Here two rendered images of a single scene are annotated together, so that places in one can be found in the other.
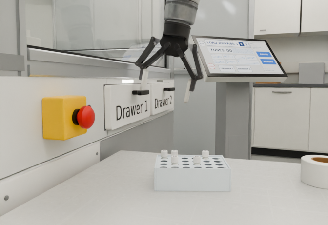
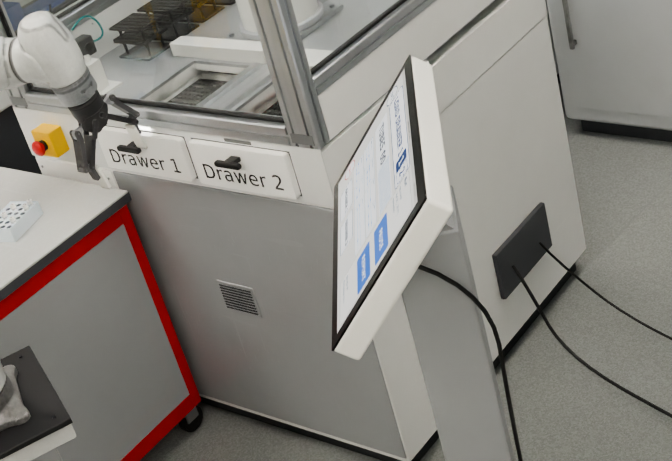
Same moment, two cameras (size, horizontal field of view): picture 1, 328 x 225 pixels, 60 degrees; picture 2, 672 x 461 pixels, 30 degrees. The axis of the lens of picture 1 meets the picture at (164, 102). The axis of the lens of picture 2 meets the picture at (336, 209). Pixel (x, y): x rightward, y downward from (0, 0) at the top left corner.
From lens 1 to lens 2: 3.43 m
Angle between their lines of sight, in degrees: 112
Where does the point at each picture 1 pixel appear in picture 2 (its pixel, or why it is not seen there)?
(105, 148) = (119, 179)
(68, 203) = (26, 187)
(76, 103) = (40, 136)
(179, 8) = not seen: hidden behind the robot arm
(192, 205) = not seen: outside the picture
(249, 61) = (361, 226)
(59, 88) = (54, 119)
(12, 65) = (20, 103)
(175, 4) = not seen: hidden behind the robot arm
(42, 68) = (36, 106)
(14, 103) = (29, 122)
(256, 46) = (399, 197)
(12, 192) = (45, 165)
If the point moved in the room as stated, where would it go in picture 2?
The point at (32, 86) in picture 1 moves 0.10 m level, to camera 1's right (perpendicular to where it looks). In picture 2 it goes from (35, 115) to (14, 135)
